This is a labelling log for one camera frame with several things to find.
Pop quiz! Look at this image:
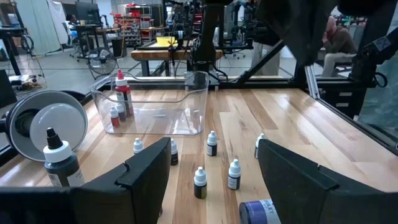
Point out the small white-capped dropper bottle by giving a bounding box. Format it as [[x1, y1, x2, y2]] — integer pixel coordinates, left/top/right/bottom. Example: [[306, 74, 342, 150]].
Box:
[[227, 158, 242, 190], [254, 133, 266, 159], [132, 138, 144, 155], [193, 166, 208, 199], [116, 103, 127, 122], [170, 138, 180, 166], [206, 130, 218, 157]]

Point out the white curtain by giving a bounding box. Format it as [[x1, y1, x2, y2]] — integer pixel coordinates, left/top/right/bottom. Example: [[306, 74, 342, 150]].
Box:
[[15, 0, 68, 55]]

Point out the person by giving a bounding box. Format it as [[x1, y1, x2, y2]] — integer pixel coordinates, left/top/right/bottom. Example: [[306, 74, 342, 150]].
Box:
[[67, 14, 80, 32], [251, 40, 282, 77], [320, 15, 358, 78]]

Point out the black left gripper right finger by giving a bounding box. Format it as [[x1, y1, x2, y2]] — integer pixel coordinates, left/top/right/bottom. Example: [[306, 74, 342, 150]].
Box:
[[257, 138, 398, 224]]

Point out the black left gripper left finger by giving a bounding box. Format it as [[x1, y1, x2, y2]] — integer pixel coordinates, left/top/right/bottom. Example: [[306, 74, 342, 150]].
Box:
[[0, 137, 173, 224]]

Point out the round grey gooseneck lamp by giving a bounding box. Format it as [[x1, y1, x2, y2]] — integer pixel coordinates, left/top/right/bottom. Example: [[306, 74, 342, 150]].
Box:
[[0, 89, 90, 163]]

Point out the wooden workbench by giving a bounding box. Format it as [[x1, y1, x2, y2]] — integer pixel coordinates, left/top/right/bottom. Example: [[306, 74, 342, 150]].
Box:
[[130, 48, 224, 77]]

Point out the black computer tower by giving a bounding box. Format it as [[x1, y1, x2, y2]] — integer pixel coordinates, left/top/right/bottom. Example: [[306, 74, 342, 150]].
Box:
[[0, 68, 18, 108]]

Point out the yellow box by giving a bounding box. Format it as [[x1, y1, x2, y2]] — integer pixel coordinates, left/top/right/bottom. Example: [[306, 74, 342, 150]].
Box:
[[156, 36, 178, 49]]

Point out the small red dropper bottle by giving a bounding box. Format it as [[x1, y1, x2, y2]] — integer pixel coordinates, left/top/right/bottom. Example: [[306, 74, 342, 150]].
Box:
[[109, 105, 121, 128]]

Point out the large black-tipped colouring bottle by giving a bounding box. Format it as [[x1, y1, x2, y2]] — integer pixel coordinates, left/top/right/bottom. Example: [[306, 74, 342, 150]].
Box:
[[42, 126, 85, 188]]

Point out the clear plastic bin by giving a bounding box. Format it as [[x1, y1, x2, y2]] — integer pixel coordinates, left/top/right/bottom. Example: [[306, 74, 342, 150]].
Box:
[[90, 70, 210, 137]]

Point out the black desk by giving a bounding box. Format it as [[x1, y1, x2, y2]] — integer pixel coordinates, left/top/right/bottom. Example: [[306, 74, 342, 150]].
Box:
[[0, 27, 27, 77]]

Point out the shelf with red bins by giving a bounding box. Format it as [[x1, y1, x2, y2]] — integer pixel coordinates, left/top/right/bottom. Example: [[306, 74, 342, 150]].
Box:
[[113, 2, 162, 47]]

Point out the black computer monitor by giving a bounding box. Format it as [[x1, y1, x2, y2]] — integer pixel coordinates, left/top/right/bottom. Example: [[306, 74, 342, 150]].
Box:
[[75, 1, 100, 22]]

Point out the black floor fan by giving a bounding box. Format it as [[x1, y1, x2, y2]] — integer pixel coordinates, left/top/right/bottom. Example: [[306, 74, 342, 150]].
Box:
[[88, 46, 116, 80]]

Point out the large violet colouring bottle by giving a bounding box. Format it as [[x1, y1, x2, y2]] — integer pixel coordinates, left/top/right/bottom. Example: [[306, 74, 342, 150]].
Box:
[[238, 198, 282, 224]]

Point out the large red colouring bottle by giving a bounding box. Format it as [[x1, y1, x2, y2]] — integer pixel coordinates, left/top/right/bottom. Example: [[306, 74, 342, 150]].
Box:
[[114, 68, 135, 116]]

